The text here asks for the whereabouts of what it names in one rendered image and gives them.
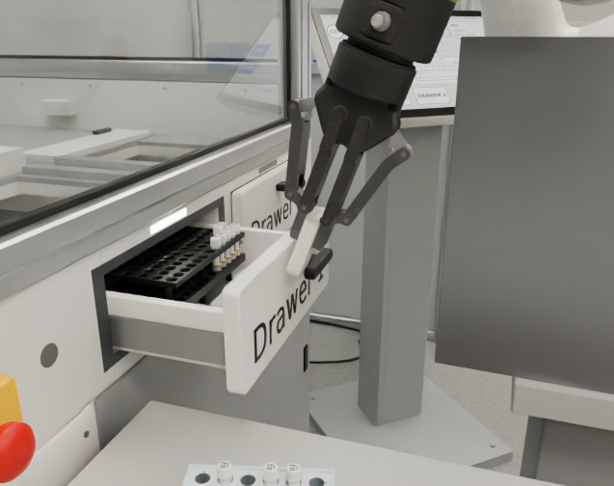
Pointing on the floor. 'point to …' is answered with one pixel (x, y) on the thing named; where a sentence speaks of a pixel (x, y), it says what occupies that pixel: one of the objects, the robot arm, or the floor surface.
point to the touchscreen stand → (402, 327)
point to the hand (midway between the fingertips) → (306, 243)
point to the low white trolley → (208, 444)
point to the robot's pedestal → (573, 434)
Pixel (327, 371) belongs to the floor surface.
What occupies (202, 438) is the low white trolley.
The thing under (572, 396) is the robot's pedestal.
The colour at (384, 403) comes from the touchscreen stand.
